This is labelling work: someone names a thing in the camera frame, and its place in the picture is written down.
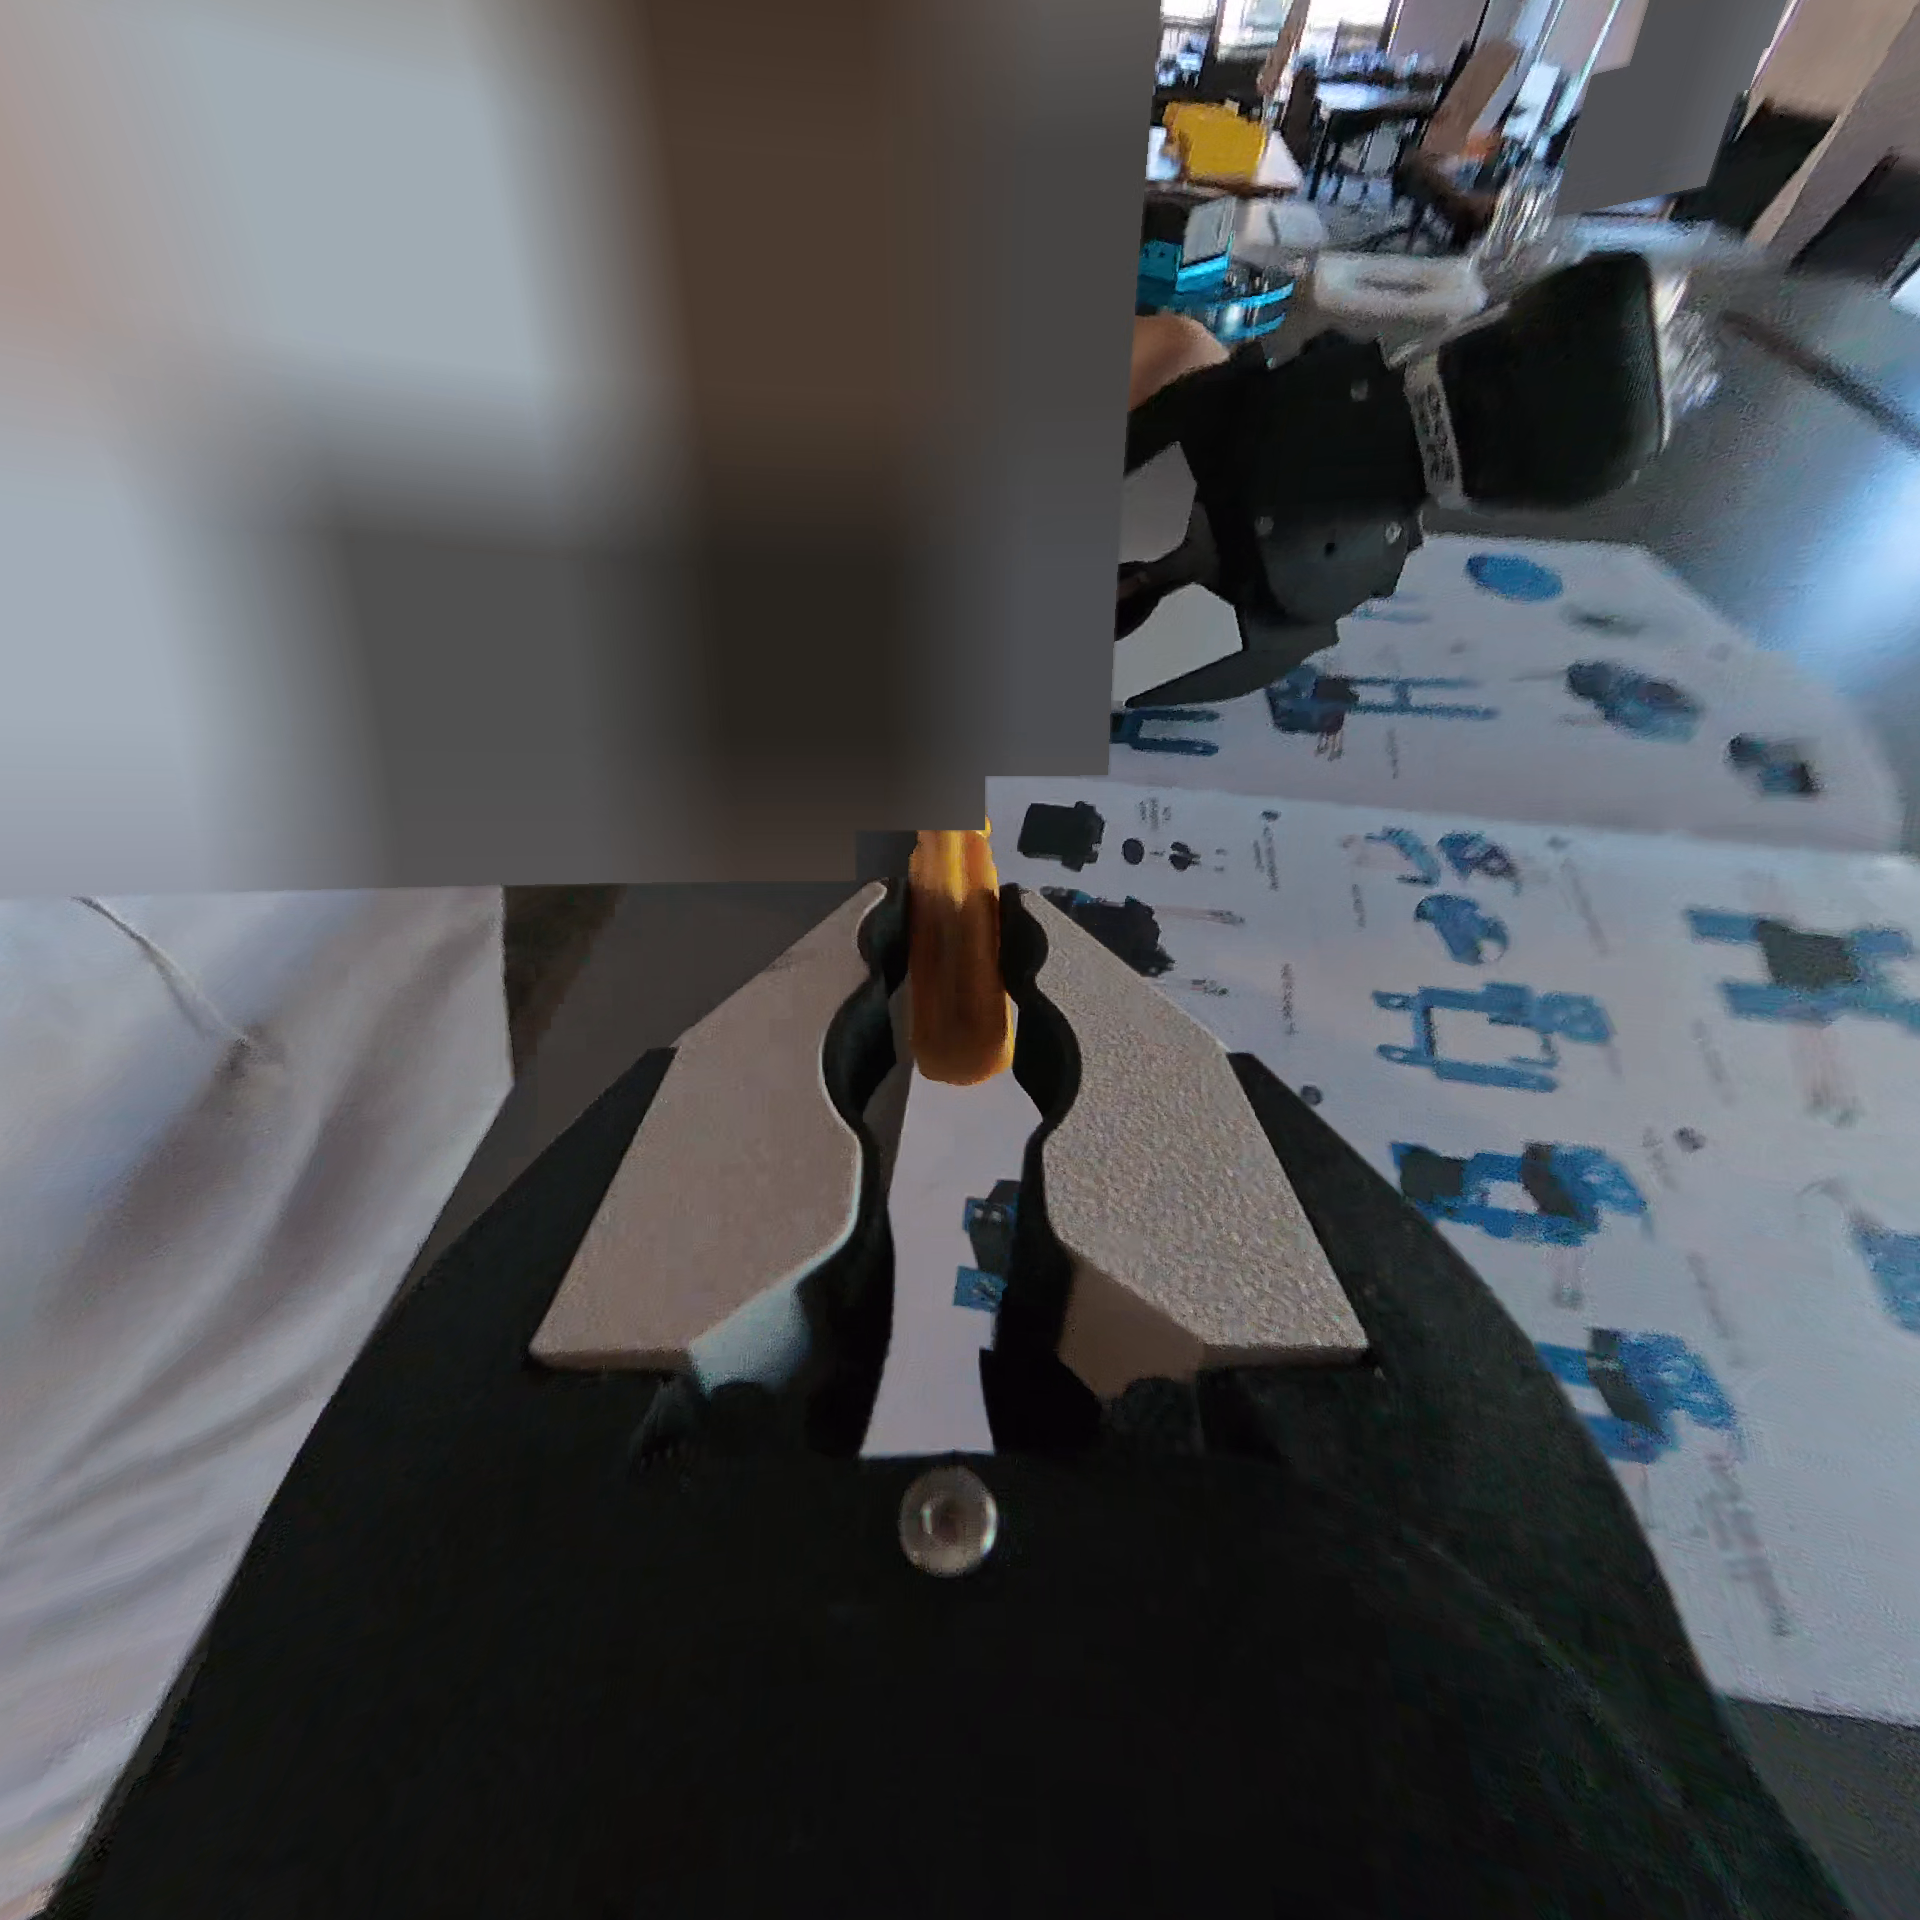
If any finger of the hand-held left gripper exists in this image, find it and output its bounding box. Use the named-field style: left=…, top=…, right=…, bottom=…
left=1122, top=613, right=1340, bottom=711

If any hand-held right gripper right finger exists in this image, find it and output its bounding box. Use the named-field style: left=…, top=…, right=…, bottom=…
left=990, top=884, right=1369, bottom=1453

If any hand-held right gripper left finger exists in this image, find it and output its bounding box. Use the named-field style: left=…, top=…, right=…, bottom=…
left=533, top=883, right=905, bottom=1453

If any yellow handled screwdriver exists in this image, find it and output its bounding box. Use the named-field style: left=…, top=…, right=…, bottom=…
left=908, top=831, right=1024, bottom=1085

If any grey desk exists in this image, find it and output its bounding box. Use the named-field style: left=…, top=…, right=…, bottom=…
left=434, top=271, right=1920, bottom=1920

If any person's left hand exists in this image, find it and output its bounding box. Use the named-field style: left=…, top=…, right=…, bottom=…
left=1129, top=316, right=1234, bottom=411

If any white plastic part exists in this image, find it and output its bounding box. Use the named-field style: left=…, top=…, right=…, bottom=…
left=1312, top=248, right=1487, bottom=321

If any blue toy robot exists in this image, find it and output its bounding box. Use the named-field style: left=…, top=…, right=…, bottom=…
left=1141, top=202, right=1309, bottom=328

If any yellow box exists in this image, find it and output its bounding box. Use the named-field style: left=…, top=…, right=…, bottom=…
left=1161, top=104, right=1273, bottom=178

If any dark table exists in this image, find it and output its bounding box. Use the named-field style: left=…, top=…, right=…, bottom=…
left=1303, top=59, right=1502, bottom=212

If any printed instruction sheet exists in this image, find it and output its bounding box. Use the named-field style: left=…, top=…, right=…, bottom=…
left=862, top=525, right=1920, bottom=1729

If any person's white shirt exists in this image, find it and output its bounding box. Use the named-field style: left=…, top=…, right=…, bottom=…
left=0, top=891, right=514, bottom=1907

